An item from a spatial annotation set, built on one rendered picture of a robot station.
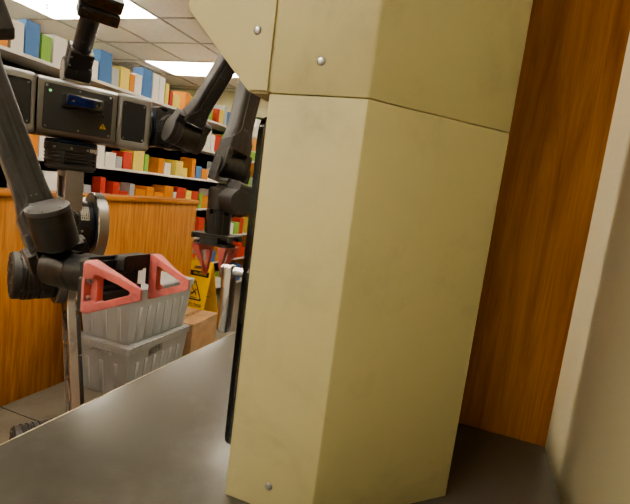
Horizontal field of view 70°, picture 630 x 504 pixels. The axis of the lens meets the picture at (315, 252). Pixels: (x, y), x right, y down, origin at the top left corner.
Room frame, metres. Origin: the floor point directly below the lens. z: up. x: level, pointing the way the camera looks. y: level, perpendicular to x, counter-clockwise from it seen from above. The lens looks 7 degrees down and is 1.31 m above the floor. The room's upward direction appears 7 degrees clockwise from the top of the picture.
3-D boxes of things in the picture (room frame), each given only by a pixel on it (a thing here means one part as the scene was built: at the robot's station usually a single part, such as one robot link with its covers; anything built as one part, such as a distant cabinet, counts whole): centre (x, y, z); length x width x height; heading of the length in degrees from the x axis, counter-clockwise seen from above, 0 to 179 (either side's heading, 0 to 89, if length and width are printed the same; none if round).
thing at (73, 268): (0.63, 0.30, 1.16); 0.10 x 0.07 x 0.07; 161
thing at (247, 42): (0.67, 0.07, 1.46); 0.32 x 0.11 x 0.10; 161
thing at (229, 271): (0.57, 0.09, 1.17); 0.05 x 0.03 x 0.10; 71
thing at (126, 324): (2.77, 1.06, 0.49); 0.60 x 0.42 x 0.33; 161
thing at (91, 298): (0.57, 0.25, 1.16); 0.09 x 0.07 x 0.07; 71
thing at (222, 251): (1.04, 0.22, 1.14); 0.07 x 0.07 x 0.09; 71
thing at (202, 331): (3.36, 0.90, 0.14); 0.41 x 0.32 x 0.28; 167
